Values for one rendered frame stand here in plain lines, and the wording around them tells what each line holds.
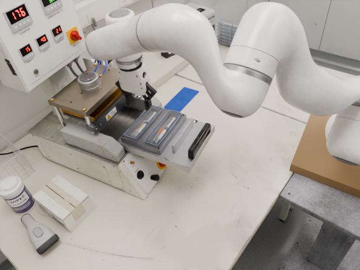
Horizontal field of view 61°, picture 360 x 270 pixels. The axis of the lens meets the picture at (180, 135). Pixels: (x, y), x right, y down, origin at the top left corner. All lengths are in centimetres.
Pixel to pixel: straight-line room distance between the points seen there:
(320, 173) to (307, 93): 63
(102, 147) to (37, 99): 66
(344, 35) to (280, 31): 276
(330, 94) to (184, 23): 34
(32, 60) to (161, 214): 71
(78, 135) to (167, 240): 49
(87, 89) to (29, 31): 26
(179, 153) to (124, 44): 43
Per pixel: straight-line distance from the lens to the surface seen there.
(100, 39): 83
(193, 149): 99
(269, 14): 61
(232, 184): 123
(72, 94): 118
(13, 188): 126
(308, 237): 201
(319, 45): 346
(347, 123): 85
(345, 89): 76
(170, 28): 57
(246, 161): 131
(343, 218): 123
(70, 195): 120
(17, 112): 166
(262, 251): 193
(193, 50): 57
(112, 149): 109
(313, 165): 127
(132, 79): 99
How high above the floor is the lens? 174
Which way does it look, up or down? 44 degrees down
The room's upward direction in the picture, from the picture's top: 7 degrees counter-clockwise
